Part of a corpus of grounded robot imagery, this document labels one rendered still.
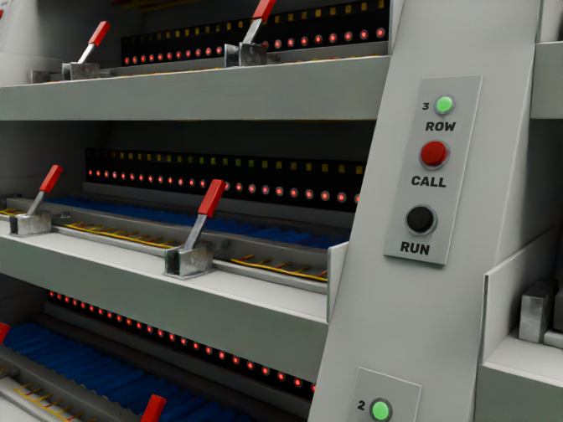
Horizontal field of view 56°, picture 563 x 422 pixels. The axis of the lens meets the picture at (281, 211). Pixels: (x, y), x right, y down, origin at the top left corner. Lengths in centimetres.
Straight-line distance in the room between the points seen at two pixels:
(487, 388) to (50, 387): 48
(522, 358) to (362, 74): 22
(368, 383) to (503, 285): 10
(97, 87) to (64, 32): 30
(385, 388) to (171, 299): 20
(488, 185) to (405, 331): 10
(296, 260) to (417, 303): 15
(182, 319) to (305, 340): 12
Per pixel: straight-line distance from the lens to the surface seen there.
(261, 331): 39
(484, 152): 34
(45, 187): 68
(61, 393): 64
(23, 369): 70
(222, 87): 49
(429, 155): 34
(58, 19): 92
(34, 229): 67
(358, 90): 41
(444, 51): 38
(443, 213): 33
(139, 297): 48
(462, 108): 35
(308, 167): 57
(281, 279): 43
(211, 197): 47
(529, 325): 35
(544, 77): 36
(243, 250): 48
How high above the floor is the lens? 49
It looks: 10 degrees up
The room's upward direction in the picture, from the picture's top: 14 degrees clockwise
